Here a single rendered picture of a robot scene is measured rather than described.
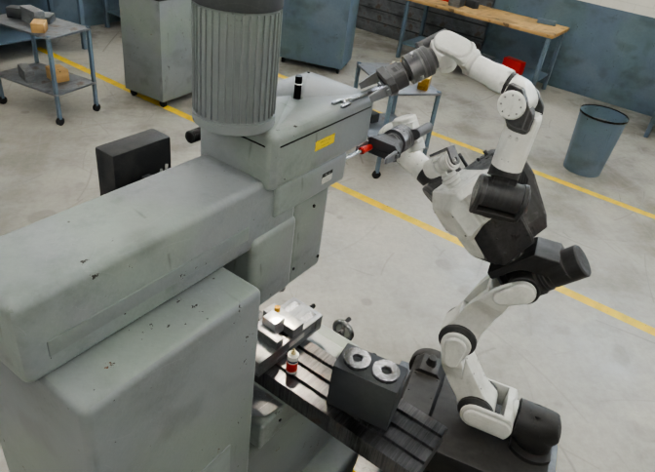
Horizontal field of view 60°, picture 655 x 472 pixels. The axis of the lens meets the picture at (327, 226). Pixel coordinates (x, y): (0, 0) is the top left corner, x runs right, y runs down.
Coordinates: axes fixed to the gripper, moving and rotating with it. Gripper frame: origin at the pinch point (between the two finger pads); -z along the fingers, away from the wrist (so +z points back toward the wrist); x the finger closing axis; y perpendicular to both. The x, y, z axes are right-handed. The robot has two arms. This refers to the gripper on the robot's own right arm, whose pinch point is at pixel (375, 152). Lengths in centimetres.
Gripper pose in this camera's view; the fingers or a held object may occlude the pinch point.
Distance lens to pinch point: 179.9
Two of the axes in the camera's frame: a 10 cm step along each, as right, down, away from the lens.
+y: -1.2, 8.3, 5.5
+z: 5.9, -3.9, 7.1
